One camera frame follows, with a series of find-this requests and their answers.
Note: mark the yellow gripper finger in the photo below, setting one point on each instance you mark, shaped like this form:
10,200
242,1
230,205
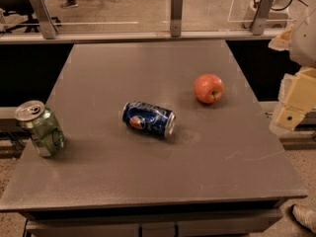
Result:
282,41
296,98

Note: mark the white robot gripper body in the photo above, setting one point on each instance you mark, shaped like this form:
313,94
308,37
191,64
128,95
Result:
304,44

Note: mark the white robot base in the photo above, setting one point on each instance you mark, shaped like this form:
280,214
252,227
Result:
278,15

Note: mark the red apple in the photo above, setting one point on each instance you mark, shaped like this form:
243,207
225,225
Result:
208,88

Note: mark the white shoe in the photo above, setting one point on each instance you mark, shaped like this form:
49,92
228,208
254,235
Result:
305,217

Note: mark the blue pepsi can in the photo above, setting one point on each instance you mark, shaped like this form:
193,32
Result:
148,118

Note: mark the green soda can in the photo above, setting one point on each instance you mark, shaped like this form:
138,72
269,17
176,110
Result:
41,126

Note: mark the black office chair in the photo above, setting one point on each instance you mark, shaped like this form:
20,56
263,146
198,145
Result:
21,8

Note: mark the right metal rail bracket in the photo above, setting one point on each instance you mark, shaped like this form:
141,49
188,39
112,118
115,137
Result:
259,23

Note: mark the metal rail bracket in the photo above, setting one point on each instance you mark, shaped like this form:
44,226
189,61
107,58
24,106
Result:
176,18
259,23
46,25

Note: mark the middle metal rail bracket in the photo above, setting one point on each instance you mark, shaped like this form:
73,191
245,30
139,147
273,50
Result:
176,18

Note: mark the grey table drawer frame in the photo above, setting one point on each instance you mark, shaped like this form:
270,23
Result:
217,223

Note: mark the metal horizontal rail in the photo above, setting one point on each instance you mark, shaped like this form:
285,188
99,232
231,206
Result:
136,36

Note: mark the left metal rail bracket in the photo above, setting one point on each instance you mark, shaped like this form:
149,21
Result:
46,25

